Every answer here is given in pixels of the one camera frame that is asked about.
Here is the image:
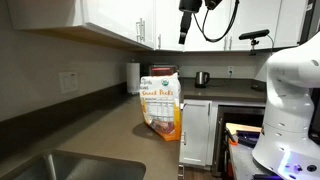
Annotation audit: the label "wooden board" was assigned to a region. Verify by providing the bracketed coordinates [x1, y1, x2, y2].
[226, 123, 261, 135]

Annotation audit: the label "white paper towel roll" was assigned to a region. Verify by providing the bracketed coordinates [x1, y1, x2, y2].
[126, 63, 140, 94]

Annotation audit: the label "black camera on stand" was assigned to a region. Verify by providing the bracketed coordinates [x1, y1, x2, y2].
[239, 29, 270, 56]

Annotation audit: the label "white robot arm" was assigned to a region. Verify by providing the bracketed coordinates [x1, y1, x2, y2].
[252, 33, 320, 180]

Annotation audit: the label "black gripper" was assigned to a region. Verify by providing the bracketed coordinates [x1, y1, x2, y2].
[179, 0, 202, 45]

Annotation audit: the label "dark blue tool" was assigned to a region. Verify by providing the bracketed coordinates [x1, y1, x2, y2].
[236, 131, 260, 148]

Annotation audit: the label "steel electric kettle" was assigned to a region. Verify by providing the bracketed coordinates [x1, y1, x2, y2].
[195, 71, 210, 88]

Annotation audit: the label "white wall light switch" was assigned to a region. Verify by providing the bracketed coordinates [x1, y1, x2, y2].
[59, 72, 79, 94]

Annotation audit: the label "white wall outlet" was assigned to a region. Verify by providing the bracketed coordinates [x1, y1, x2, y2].
[227, 66, 234, 75]

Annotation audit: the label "steel kitchen sink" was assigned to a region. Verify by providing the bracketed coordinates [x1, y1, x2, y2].
[1, 150, 146, 180]

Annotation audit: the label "white upper cabinets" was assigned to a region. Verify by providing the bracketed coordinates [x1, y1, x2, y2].
[7, 0, 309, 52]

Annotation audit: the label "orange white snack bag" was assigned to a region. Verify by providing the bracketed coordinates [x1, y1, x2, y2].
[139, 73, 181, 141]

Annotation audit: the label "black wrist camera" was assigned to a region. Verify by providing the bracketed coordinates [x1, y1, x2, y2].
[205, 0, 222, 10]

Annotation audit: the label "black dishwasher opening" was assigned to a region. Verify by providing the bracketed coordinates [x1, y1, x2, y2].
[212, 105, 266, 177]

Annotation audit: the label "black toaster oven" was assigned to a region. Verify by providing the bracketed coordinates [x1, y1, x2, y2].
[149, 65, 179, 76]

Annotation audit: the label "white lower cabinet door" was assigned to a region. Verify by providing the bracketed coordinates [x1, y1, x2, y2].
[179, 99, 211, 166]

